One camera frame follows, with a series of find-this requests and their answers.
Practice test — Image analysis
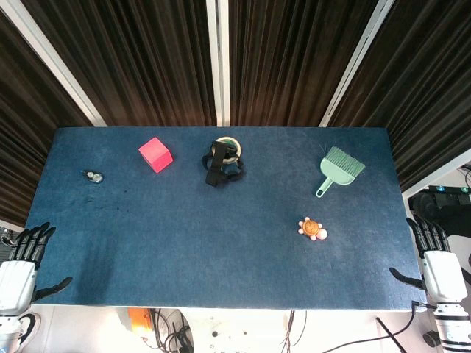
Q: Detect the pink cube block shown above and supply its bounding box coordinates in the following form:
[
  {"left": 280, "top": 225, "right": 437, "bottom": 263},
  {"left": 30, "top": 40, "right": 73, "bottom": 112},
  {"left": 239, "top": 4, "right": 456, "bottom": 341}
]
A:
[{"left": 138, "top": 137, "right": 174, "bottom": 174}]

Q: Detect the dark pleated curtain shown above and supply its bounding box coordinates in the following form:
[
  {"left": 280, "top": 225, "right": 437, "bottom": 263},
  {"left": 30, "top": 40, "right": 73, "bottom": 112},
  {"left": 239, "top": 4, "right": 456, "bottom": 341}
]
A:
[{"left": 0, "top": 0, "right": 471, "bottom": 227}]

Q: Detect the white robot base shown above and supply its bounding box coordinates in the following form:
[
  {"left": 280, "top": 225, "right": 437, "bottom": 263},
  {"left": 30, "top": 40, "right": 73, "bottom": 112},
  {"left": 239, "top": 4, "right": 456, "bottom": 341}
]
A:
[{"left": 182, "top": 310, "right": 291, "bottom": 353}]

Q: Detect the green dustpan brush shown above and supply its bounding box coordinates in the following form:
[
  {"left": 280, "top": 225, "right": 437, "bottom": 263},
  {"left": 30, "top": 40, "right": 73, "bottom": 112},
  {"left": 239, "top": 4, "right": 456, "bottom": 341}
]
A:
[{"left": 314, "top": 145, "right": 366, "bottom": 199}]

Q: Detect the small orange turtle toy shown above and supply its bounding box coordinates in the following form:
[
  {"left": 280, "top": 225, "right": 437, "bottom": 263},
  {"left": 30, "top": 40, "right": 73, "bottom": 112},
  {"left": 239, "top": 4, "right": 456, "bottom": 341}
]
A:
[{"left": 297, "top": 217, "right": 328, "bottom": 242}]

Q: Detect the white curtain frame post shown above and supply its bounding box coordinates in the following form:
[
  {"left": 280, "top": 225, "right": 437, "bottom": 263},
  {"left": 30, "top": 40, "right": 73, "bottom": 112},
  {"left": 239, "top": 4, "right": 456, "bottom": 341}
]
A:
[
  {"left": 205, "top": 0, "right": 231, "bottom": 128},
  {"left": 0, "top": 0, "right": 108, "bottom": 128},
  {"left": 318, "top": 0, "right": 395, "bottom": 128}
]

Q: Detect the orange device under table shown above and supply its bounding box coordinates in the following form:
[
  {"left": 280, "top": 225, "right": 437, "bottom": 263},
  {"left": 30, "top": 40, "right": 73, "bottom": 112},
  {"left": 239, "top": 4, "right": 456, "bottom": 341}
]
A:
[{"left": 118, "top": 307, "right": 154, "bottom": 338}]

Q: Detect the blue table cloth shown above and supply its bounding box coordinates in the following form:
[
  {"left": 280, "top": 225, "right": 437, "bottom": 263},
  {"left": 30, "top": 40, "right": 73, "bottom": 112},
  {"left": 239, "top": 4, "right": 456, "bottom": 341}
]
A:
[{"left": 24, "top": 126, "right": 429, "bottom": 313}]

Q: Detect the tape roll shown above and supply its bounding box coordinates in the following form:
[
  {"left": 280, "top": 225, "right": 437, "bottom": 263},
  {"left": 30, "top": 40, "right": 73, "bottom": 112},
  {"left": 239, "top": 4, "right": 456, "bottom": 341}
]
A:
[{"left": 213, "top": 136, "right": 243, "bottom": 164}]

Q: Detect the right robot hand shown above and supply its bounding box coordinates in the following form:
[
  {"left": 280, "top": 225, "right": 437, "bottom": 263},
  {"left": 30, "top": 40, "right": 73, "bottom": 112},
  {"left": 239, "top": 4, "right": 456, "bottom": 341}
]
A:
[{"left": 389, "top": 215, "right": 469, "bottom": 305}]

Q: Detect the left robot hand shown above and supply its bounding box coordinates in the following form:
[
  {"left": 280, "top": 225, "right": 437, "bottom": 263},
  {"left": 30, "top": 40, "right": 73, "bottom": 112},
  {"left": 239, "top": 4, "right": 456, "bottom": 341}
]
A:
[{"left": 0, "top": 221, "right": 74, "bottom": 316}]

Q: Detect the black foot pedal box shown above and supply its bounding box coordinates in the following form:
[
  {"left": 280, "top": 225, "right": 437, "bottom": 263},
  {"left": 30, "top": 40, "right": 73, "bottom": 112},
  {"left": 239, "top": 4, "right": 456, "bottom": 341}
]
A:
[{"left": 408, "top": 185, "right": 471, "bottom": 228}]

